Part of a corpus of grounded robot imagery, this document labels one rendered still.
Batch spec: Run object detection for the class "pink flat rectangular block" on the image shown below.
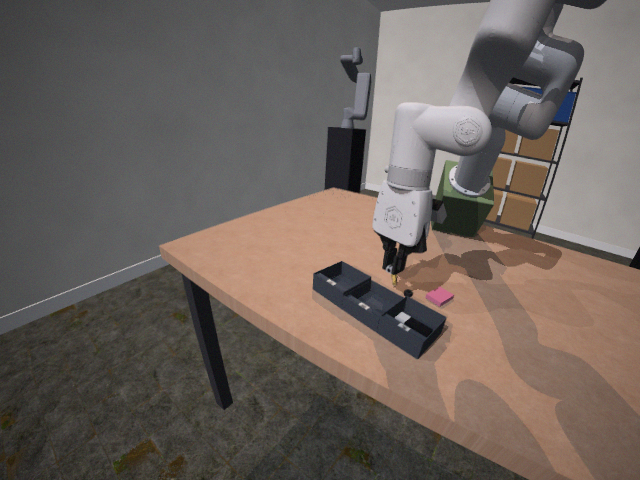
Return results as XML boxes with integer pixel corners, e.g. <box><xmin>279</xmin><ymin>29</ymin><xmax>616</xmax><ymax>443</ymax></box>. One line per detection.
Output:
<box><xmin>425</xmin><ymin>287</ymin><xmax>454</xmax><ymax>307</ymax></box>

